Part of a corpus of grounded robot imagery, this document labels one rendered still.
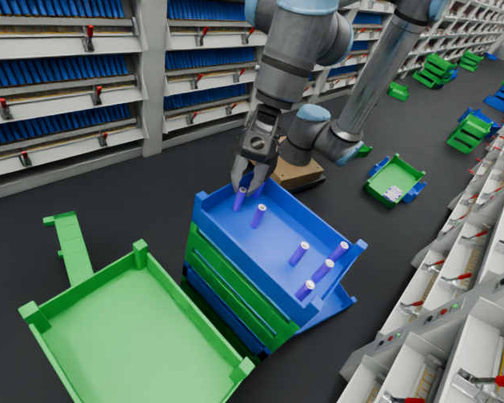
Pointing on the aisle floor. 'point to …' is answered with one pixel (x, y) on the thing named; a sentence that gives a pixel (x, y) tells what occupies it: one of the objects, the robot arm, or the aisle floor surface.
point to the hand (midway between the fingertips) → (242, 191)
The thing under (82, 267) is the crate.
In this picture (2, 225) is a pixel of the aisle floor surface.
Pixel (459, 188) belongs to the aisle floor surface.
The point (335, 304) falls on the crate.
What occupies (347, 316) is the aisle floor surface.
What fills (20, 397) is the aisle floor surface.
